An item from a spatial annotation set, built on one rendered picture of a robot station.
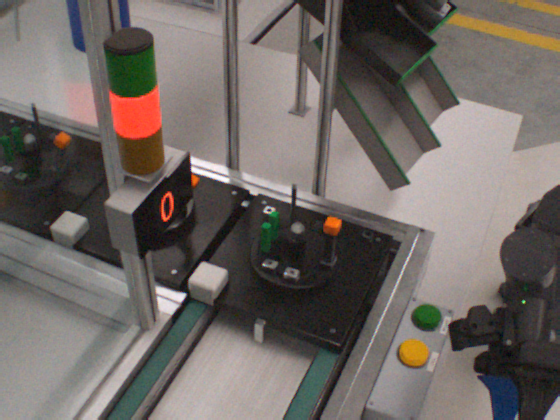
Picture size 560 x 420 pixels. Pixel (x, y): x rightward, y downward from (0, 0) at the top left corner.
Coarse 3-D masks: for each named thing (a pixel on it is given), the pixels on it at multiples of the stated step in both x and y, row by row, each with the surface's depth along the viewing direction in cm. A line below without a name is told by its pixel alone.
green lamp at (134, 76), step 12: (108, 60) 67; (120, 60) 66; (132, 60) 66; (144, 60) 67; (108, 72) 68; (120, 72) 67; (132, 72) 67; (144, 72) 68; (156, 72) 70; (120, 84) 68; (132, 84) 68; (144, 84) 68; (156, 84) 70; (120, 96) 69; (132, 96) 69
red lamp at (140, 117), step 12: (144, 96) 69; (156, 96) 71; (120, 108) 70; (132, 108) 70; (144, 108) 70; (156, 108) 72; (120, 120) 71; (132, 120) 71; (144, 120) 71; (156, 120) 72; (120, 132) 72; (132, 132) 72; (144, 132) 72
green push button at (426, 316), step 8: (424, 304) 101; (416, 312) 100; (424, 312) 100; (432, 312) 100; (440, 312) 100; (416, 320) 99; (424, 320) 99; (432, 320) 99; (440, 320) 99; (424, 328) 99; (432, 328) 99
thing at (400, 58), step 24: (312, 0) 104; (360, 0) 112; (384, 0) 111; (360, 24) 108; (384, 24) 111; (408, 24) 111; (360, 48) 104; (384, 48) 107; (408, 48) 110; (432, 48) 109; (384, 72) 104; (408, 72) 103
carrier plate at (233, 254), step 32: (256, 224) 112; (352, 224) 113; (224, 256) 107; (352, 256) 108; (384, 256) 108; (224, 288) 102; (256, 288) 102; (352, 288) 103; (288, 320) 98; (320, 320) 98; (352, 320) 98
